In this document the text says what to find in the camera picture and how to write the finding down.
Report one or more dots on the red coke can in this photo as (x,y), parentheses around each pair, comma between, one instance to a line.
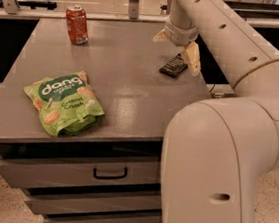
(76,24)

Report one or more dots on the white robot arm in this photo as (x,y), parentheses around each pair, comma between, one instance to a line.
(215,150)

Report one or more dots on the grey metal post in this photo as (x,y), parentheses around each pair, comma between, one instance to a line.
(133,9)

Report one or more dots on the black drawer handle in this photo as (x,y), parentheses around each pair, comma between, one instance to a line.
(109,174)

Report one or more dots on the green dang chips bag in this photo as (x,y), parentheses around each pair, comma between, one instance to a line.
(66,104)

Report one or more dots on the grey drawer cabinet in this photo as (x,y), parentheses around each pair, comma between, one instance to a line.
(122,64)

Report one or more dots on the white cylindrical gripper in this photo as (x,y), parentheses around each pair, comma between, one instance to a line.
(180,36)

